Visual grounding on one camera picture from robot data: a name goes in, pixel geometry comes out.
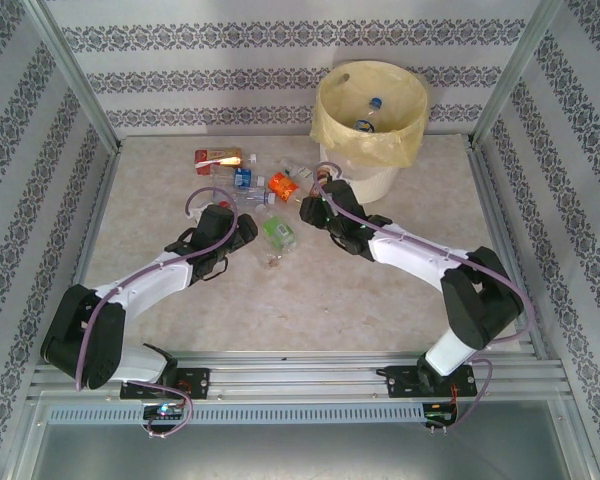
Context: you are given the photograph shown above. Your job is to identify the yellow plastic bin bag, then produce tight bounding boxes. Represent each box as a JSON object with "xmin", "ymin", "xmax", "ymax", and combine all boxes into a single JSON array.
[{"xmin": 309, "ymin": 59, "xmax": 430, "ymax": 169}]

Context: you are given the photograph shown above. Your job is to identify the clear bottle green label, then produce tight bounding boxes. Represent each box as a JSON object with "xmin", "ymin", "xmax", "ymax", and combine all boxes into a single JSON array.
[{"xmin": 256, "ymin": 213, "xmax": 300, "ymax": 267}]

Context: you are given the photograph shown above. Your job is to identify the aluminium frame post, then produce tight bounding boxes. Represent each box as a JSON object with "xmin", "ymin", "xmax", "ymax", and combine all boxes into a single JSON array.
[
  {"xmin": 471, "ymin": 0, "xmax": 567, "ymax": 149},
  {"xmin": 27, "ymin": 0, "xmax": 125, "ymax": 151}
]

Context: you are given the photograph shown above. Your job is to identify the red snack packet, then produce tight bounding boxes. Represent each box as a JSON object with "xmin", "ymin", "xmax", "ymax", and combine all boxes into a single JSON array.
[{"xmin": 193, "ymin": 146, "xmax": 245, "ymax": 177}]

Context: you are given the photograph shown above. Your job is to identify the small controller circuit board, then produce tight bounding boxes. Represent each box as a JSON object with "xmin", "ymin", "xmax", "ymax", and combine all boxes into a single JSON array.
[
  {"xmin": 423, "ymin": 399, "xmax": 460, "ymax": 427},
  {"xmin": 142, "ymin": 402, "xmax": 185, "ymax": 420}
]

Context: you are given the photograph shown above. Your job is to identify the grey metal panel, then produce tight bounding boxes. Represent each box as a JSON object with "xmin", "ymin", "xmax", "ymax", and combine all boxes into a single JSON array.
[{"xmin": 27, "ymin": 422, "xmax": 589, "ymax": 480}]

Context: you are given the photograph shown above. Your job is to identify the clear bottle green neck band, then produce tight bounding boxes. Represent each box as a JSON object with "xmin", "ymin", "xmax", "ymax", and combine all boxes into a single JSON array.
[{"xmin": 278, "ymin": 156, "xmax": 317, "ymax": 182}]

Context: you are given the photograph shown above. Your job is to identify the clear bottle white cap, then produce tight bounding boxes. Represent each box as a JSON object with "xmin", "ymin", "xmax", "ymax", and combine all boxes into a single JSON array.
[{"xmin": 208, "ymin": 153, "xmax": 260, "ymax": 185}]

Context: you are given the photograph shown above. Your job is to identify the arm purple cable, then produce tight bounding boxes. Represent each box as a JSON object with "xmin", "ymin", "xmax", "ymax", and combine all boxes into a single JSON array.
[
  {"xmin": 312, "ymin": 161, "xmax": 536, "ymax": 436},
  {"xmin": 74, "ymin": 187, "xmax": 241, "ymax": 441}
]

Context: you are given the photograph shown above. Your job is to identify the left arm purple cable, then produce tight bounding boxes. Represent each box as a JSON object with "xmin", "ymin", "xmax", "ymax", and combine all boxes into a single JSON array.
[{"xmin": 74, "ymin": 187, "xmax": 241, "ymax": 441}]

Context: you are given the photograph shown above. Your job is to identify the clear bottle yellow blue label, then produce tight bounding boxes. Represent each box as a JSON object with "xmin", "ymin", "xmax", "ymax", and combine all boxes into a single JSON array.
[{"xmin": 352, "ymin": 96, "xmax": 385, "ymax": 135}]

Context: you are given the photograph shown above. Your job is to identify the aluminium side rail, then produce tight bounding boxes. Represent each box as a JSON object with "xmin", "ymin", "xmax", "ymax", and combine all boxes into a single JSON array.
[
  {"xmin": 467, "ymin": 139, "xmax": 569, "ymax": 371},
  {"xmin": 47, "ymin": 142, "xmax": 126, "ymax": 366}
]

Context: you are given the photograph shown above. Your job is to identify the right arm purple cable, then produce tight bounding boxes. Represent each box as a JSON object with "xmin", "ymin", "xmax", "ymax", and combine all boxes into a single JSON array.
[{"xmin": 312, "ymin": 161, "xmax": 536, "ymax": 436}]

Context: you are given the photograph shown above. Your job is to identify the clear bottle orange label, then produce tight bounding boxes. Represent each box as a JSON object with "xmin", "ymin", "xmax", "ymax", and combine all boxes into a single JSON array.
[{"xmin": 256, "ymin": 171, "xmax": 306, "ymax": 205}]

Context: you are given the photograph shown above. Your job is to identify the grey slotted cable duct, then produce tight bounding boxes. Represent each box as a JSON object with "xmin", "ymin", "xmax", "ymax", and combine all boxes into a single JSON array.
[{"xmin": 46, "ymin": 402, "xmax": 427, "ymax": 424}]

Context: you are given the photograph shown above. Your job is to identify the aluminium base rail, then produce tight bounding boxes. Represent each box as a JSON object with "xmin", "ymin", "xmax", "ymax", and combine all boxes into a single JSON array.
[{"xmin": 33, "ymin": 352, "xmax": 567, "ymax": 401}]

